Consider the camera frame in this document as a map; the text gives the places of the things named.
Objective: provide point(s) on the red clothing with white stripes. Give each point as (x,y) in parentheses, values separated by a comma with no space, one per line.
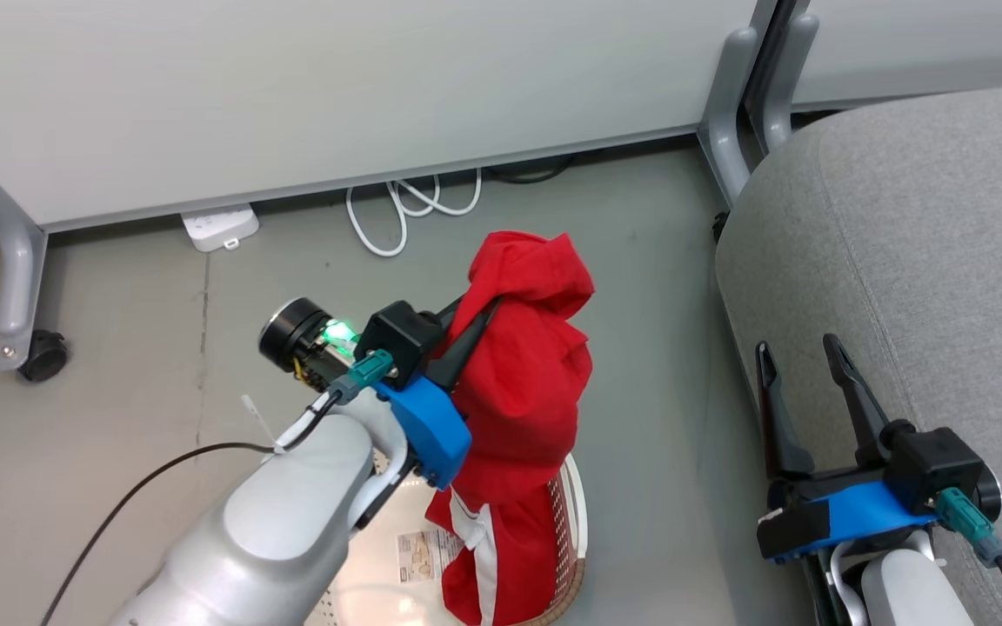
(527,374)

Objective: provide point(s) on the white power strip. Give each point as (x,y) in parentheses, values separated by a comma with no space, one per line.
(219,228)

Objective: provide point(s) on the wide white partition panel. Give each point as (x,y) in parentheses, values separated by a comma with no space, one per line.
(336,87)

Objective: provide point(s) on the black caster wheel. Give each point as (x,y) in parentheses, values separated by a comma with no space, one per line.
(44,356)

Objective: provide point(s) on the paper label sticker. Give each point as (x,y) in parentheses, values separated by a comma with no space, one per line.
(423,556)

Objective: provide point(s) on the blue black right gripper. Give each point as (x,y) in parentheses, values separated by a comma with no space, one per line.
(866,509)

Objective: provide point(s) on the grey fabric sofa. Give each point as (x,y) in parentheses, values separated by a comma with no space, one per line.
(918,278)

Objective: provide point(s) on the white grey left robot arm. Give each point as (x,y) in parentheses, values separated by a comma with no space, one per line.
(275,522)

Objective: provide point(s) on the black partition joint strip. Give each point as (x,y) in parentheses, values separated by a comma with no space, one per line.
(766,61)

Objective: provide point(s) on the cream perforated laundry basket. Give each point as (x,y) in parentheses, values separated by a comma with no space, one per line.
(379,574)

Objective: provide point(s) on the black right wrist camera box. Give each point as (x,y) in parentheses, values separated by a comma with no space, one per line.
(936,465)

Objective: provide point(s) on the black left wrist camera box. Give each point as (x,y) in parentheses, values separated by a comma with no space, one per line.
(401,335)

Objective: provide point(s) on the narrow white partition panel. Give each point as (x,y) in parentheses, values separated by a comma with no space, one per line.
(927,43)

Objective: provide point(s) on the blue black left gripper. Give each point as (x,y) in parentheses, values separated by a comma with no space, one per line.
(431,430)

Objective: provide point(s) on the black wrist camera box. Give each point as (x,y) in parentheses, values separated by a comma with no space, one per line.
(936,465)
(401,335)

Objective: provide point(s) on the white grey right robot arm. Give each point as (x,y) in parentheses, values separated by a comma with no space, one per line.
(901,591)

